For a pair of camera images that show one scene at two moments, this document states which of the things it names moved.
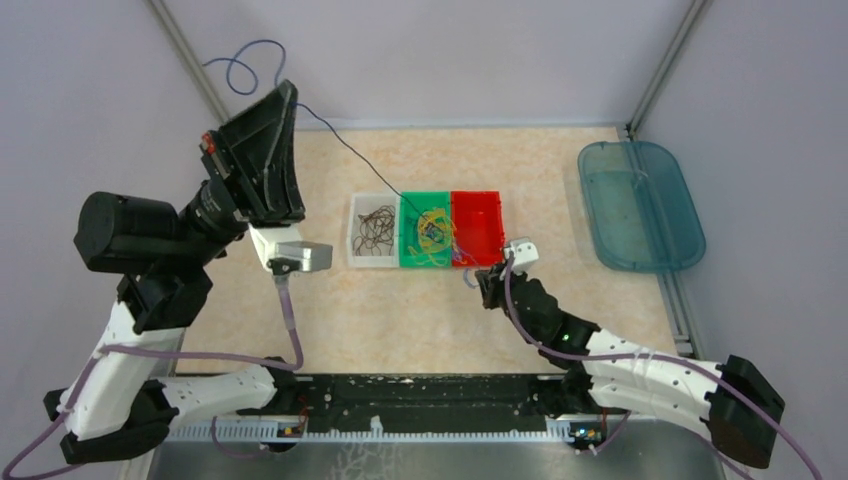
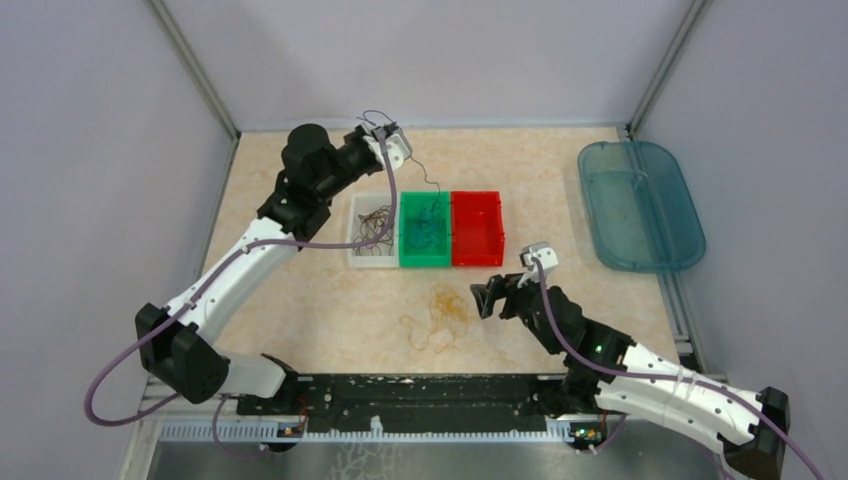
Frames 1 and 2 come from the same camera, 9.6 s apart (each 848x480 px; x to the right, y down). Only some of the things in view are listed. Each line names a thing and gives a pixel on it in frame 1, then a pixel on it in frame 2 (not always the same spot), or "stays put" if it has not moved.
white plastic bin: x=374 y=230 stays put
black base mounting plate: x=423 y=403 stays put
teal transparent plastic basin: x=642 y=205 stays put
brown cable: x=376 y=229 stays put
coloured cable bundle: x=436 y=230 → x=448 y=321
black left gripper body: x=215 y=157 → x=356 y=161
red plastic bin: x=478 y=226 stays put
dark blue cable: x=351 y=148 → x=410 y=156
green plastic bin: x=412 y=203 stays put
